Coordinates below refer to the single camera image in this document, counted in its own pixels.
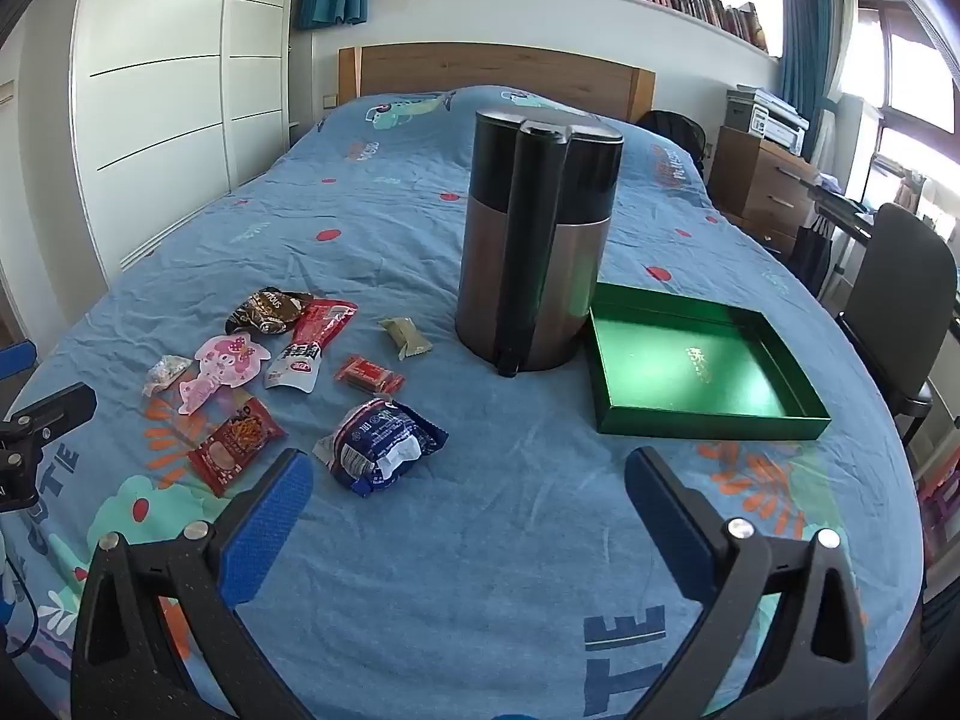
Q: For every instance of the black office chair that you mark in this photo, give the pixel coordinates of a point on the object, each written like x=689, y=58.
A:
x=911, y=262

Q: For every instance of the blue printed bedsheet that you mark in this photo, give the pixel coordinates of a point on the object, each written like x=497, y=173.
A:
x=450, y=577

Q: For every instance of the brown snack packet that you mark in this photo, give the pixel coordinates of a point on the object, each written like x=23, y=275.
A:
x=262, y=309

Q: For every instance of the small red candy packet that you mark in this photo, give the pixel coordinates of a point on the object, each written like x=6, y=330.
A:
x=367, y=375

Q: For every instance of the white printer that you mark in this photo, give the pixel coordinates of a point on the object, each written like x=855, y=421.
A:
x=772, y=124

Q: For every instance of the olive green candy packet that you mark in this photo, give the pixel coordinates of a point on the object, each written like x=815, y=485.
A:
x=405, y=337

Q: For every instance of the red square snack packet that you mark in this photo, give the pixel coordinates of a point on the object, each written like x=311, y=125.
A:
x=236, y=446

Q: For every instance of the wooden dresser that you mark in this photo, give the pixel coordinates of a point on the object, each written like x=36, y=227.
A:
x=757, y=180

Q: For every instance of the clear cartoon candy packet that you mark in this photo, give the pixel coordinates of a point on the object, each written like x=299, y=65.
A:
x=166, y=373

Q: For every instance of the green cardboard box tray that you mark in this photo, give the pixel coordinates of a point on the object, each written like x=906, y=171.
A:
x=697, y=367

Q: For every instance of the window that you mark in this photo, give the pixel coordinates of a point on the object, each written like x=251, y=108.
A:
x=911, y=75

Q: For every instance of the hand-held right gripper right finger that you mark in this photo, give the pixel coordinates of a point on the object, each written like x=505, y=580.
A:
x=667, y=517

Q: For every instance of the pink cartoon snack packet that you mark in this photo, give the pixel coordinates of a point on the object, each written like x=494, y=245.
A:
x=225, y=367

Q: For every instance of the wooden headboard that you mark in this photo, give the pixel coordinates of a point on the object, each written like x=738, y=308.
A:
x=487, y=67

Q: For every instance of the white wardrobe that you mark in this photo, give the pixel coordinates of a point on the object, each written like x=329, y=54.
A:
x=165, y=90

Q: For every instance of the red and white snack packet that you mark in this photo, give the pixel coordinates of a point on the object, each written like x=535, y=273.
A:
x=307, y=345

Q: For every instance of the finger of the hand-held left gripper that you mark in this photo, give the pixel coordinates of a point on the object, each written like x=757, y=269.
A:
x=56, y=406
x=16, y=360

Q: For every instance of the blue and white snack packet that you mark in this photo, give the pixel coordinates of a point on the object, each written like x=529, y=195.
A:
x=375, y=442

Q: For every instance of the black shopping bag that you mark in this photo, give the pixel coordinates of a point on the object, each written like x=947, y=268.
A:
x=811, y=247

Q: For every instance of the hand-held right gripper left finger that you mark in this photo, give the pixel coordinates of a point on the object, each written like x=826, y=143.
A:
x=266, y=525

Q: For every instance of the dark desk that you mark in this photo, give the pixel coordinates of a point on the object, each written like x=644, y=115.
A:
x=844, y=202

